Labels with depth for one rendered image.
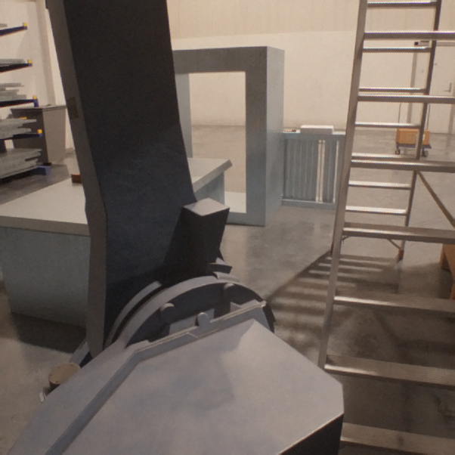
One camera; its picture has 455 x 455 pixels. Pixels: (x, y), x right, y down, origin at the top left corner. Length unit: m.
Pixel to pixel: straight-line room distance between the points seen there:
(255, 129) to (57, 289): 2.10
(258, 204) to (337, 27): 8.15
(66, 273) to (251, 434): 1.93
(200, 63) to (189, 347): 3.25
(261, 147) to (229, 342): 3.02
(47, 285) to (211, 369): 1.94
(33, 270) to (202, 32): 10.45
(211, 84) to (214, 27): 1.52
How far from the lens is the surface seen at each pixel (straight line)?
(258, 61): 3.58
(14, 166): 6.46
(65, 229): 2.20
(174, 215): 0.75
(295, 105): 11.46
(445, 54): 11.32
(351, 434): 1.53
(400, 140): 7.83
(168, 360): 0.67
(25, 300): 2.70
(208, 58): 3.73
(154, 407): 0.60
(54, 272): 2.43
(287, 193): 4.48
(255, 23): 11.81
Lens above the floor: 1.32
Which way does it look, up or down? 20 degrees down
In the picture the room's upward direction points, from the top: 1 degrees counter-clockwise
